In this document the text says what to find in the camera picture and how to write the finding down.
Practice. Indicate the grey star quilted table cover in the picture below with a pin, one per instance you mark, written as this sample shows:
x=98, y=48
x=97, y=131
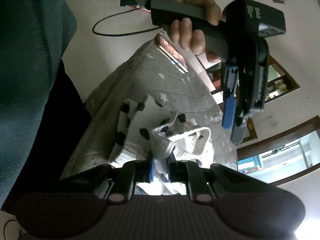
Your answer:
x=148, y=72

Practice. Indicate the person's teal sweater torso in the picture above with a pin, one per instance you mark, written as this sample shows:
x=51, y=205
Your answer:
x=42, y=116

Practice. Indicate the colourful book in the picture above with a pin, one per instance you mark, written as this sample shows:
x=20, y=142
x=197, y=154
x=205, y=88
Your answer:
x=171, y=53

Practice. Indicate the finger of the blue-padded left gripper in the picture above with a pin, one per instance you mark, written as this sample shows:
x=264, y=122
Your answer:
x=229, y=83

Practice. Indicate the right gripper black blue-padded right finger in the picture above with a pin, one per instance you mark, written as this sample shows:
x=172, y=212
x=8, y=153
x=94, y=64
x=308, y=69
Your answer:
x=247, y=205

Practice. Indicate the white navy polka dot garment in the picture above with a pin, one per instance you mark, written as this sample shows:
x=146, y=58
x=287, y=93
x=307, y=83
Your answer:
x=149, y=127

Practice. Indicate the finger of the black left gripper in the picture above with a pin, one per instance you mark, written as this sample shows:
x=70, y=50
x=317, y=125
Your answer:
x=239, y=125

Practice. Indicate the person's left hand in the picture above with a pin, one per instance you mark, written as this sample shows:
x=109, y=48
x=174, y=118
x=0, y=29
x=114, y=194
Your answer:
x=181, y=32

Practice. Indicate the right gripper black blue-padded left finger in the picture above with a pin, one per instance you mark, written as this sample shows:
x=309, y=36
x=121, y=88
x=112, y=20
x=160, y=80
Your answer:
x=81, y=200

